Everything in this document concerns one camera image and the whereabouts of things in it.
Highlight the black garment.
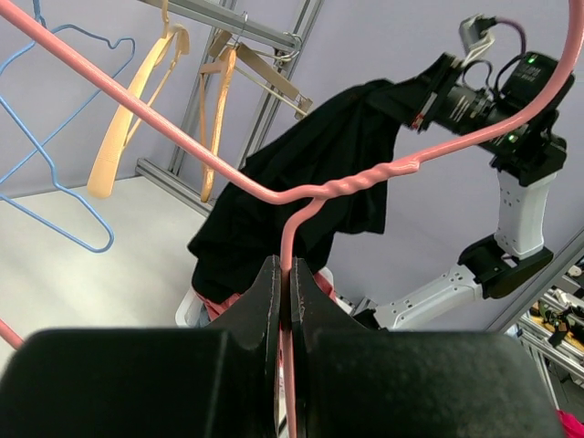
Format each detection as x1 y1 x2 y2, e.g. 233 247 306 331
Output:
188 79 401 304

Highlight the orange wooden hanger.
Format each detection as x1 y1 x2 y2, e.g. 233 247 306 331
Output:
199 47 236 156

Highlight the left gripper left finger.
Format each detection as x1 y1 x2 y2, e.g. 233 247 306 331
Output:
1 256 281 437

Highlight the pale flat wooden hanger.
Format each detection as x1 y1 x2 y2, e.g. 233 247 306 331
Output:
199 30 312 120

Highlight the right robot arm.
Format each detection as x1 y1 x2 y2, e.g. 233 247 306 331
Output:
352 52 575 330

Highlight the pink wire hanger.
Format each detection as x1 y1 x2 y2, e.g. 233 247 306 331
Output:
0 0 584 438

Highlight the light wooden hanger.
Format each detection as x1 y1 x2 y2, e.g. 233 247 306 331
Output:
87 1 190 199

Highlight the aluminium hanging rail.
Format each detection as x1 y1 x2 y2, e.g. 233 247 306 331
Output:
136 0 305 51

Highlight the blue wire hanger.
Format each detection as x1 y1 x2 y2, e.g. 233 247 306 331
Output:
0 23 137 188
0 0 115 255

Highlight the dark pink t shirt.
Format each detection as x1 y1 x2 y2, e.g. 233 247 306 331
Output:
196 268 337 321

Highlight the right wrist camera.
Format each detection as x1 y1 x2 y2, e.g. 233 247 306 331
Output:
459 14 496 66

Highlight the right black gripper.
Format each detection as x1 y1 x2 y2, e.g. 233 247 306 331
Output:
367 52 463 132

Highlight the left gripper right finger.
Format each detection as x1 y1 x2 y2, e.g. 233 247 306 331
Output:
287 259 564 437

